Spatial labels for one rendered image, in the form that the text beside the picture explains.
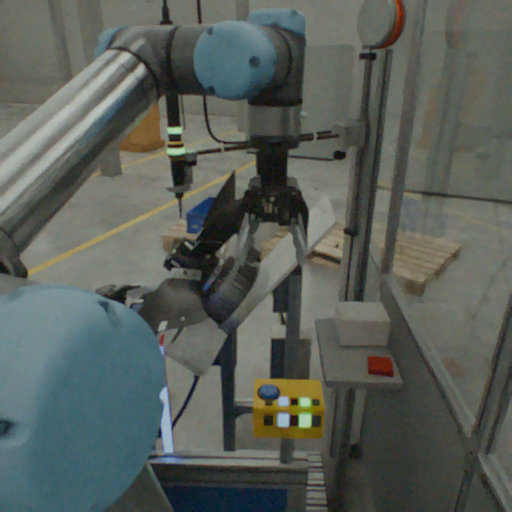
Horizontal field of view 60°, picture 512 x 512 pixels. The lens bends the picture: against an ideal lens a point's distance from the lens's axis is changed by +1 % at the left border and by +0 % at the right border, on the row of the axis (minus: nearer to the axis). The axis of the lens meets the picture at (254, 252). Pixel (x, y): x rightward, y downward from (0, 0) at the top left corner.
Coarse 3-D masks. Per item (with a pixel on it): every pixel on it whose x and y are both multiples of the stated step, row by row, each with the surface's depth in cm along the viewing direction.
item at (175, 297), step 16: (160, 288) 123; (176, 288) 122; (192, 288) 123; (144, 304) 119; (160, 304) 116; (176, 304) 116; (192, 304) 115; (144, 320) 112; (160, 320) 111; (176, 320) 109; (192, 320) 108
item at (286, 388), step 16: (256, 384) 104; (288, 384) 104; (304, 384) 104; (320, 384) 104; (256, 400) 99; (288, 400) 99; (320, 400) 99; (256, 416) 98; (256, 432) 100; (272, 432) 99; (288, 432) 99; (304, 432) 99; (320, 432) 99
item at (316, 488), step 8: (192, 448) 208; (200, 448) 208; (312, 456) 204; (320, 456) 204; (312, 464) 200; (320, 464) 200; (312, 472) 197; (320, 472) 197; (312, 480) 193; (320, 480) 194; (312, 488) 189; (320, 488) 189; (312, 496) 186; (320, 496) 186; (312, 504) 183; (320, 504) 183
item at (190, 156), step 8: (192, 152) 116; (184, 160) 117; (192, 160) 117; (184, 168) 118; (192, 168) 118; (184, 176) 119; (192, 176) 118; (168, 184) 119; (184, 184) 119; (176, 192) 116
